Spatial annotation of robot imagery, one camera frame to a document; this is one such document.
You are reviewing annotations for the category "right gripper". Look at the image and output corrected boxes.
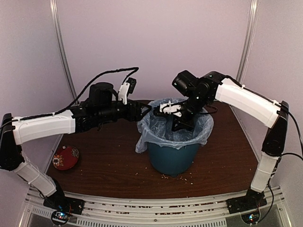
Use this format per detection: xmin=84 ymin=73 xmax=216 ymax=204
xmin=172 ymin=92 xmax=210 ymax=131

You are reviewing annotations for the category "translucent blue plastic trash bag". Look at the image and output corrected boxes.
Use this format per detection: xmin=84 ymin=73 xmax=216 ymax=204
xmin=135 ymin=109 xmax=214 ymax=153

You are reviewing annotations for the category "teal plastic trash bin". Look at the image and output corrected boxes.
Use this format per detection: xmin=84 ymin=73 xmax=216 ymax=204
xmin=147 ymin=143 xmax=200 ymax=177

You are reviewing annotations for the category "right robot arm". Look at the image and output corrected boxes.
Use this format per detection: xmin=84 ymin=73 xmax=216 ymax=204
xmin=172 ymin=70 xmax=289 ymax=209

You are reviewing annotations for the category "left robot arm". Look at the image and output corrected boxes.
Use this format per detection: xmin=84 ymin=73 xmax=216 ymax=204
xmin=0 ymin=82 xmax=151 ymax=210

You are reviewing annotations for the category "red floral bowl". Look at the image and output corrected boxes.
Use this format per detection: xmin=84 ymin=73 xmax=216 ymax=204
xmin=52 ymin=146 xmax=80 ymax=171

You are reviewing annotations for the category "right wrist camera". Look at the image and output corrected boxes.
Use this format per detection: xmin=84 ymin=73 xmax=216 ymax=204
xmin=153 ymin=101 xmax=182 ymax=117

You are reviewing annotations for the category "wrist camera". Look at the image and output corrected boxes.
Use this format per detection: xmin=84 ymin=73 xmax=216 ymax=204
xmin=118 ymin=78 xmax=137 ymax=105
xmin=153 ymin=101 xmax=182 ymax=117

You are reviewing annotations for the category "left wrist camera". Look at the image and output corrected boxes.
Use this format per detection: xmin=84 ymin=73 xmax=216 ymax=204
xmin=118 ymin=78 xmax=137 ymax=105

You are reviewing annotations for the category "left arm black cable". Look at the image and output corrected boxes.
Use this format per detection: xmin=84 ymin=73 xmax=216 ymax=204
xmin=0 ymin=67 xmax=140 ymax=130

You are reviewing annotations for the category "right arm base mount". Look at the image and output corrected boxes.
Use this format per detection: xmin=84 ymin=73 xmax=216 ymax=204
xmin=226 ymin=195 xmax=267 ymax=225

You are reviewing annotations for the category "right aluminium frame post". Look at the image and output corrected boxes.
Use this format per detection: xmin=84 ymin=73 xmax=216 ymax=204
xmin=235 ymin=0 xmax=259 ymax=84

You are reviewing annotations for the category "aluminium frame post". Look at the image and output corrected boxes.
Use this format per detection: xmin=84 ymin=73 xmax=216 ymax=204
xmin=49 ymin=0 xmax=77 ymax=100
xmin=235 ymin=0 xmax=259 ymax=84

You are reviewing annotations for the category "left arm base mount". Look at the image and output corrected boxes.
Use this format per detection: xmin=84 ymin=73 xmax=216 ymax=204
xmin=43 ymin=197 xmax=85 ymax=226

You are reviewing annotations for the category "left aluminium frame post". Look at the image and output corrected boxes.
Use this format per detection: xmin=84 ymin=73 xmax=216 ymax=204
xmin=49 ymin=0 xmax=77 ymax=100

